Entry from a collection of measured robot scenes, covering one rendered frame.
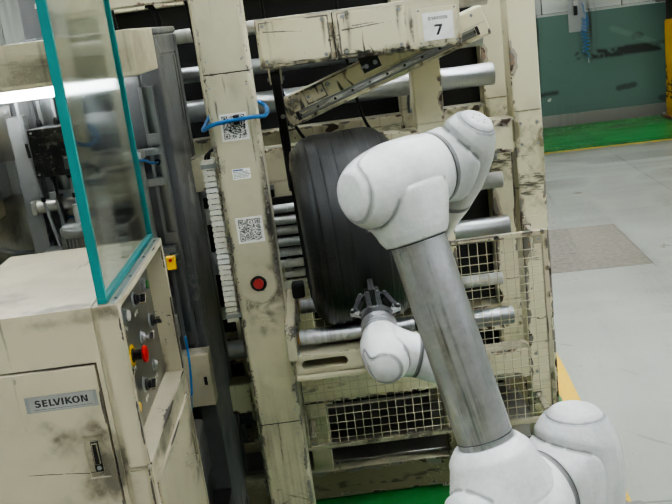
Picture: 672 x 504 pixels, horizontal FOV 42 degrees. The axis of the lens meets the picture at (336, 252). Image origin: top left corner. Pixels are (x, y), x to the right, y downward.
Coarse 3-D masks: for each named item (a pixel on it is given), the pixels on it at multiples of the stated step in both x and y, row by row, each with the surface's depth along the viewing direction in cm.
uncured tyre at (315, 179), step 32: (352, 128) 249; (320, 160) 233; (352, 160) 233; (320, 192) 228; (320, 224) 227; (352, 224) 227; (320, 256) 229; (352, 256) 228; (384, 256) 229; (320, 288) 234; (352, 288) 232; (384, 288) 234; (352, 320) 245
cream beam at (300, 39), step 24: (408, 0) 256; (432, 0) 256; (456, 0) 256; (264, 24) 256; (288, 24) 256; (312, 24) 256; (336, 24) 257; (360, 24) 257; (384, 24) 257; (408, 24) 258; (456, 24) 258; (264, 48) 258; (288, 48) 258; (312, 48) 258; (336, 48) 259; (360, 48) 259; (384, 48) 259; (408, 48) 259
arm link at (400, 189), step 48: (384, 144) 149; (432, 144) 151; (384, 192) 143; (432, 192) 147; (384, 240) 149; (432, 240) 148; (432, 288) 148; (432, 336) 149; (480, 336) 152; (480, 384) 149; (480, 432) 149; (480, 480) 147; (528, 480) 147
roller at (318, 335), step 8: (400, 320) 247; (408, 320) 246; (320, 328) 247; (328, 328) 247; (336, 328) 247; (344, 328) 246; (352, 328) 246; (360, 328) 246; (408, 328) 246; (416, 328) 246; (304, 336) 246; (312, 336) 246; (320, 336) 246; (328, 336) 246; (336, 336) 246; (344, 336) 246; (352, 336) 246; (360, 336) 246; (304, 344) 247; (312, 344) 247
